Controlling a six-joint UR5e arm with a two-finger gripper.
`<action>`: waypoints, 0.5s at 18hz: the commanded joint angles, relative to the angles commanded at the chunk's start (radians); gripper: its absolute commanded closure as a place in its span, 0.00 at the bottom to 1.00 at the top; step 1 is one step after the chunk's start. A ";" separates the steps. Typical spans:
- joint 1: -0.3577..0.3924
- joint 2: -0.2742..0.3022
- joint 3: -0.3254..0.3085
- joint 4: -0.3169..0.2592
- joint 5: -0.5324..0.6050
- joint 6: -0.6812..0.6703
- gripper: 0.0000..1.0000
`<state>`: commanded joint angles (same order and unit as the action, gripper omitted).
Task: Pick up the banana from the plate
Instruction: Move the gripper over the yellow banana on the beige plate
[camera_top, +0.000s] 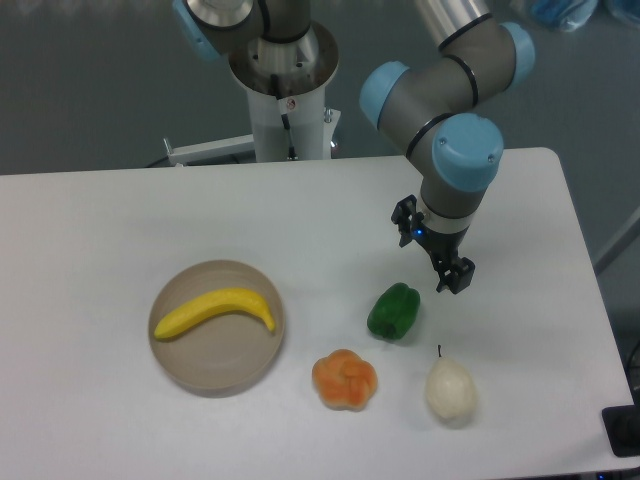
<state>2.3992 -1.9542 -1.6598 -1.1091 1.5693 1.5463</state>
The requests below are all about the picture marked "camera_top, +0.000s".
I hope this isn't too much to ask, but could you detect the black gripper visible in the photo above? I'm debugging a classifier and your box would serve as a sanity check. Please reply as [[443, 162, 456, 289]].
[[391, 195, 475, 294]]

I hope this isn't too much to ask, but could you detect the yellow banana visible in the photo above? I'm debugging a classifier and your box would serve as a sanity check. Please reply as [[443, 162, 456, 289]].
[[153, 287, 276, 340]]

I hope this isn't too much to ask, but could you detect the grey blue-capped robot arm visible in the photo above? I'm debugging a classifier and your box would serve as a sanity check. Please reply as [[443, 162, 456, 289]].
[[173, 1, 535, 293]]

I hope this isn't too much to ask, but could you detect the beige round plate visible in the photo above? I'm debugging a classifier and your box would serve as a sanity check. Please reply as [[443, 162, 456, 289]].
[[148, 260, 286, 396]]

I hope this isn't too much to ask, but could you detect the green bell pepper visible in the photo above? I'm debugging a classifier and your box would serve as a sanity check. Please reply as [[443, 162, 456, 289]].
[[366, 282, 421, 340]]

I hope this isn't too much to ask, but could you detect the white pear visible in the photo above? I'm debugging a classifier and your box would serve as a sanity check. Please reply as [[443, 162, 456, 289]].
[[425, 346, 478, 422]]

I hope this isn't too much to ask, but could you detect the orange knotted bread roll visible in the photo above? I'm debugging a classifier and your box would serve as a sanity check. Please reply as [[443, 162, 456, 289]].
[[312, 349, 378, 411]]

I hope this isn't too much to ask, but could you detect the black device at table edge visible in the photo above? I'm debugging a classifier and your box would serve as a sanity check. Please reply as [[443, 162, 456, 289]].
[[601, 405, 639, 458]]

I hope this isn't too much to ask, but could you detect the blue plastic bag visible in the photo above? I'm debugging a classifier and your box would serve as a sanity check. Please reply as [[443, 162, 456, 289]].
[[509, 0, 639, 33]]

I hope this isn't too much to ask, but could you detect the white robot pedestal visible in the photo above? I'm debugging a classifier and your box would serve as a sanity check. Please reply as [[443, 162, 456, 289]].
[[229, 21, 339, 162]]

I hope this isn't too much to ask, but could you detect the white metal bracket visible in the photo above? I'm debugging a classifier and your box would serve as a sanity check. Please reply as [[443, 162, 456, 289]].
[[163, 134, 254, 166]]

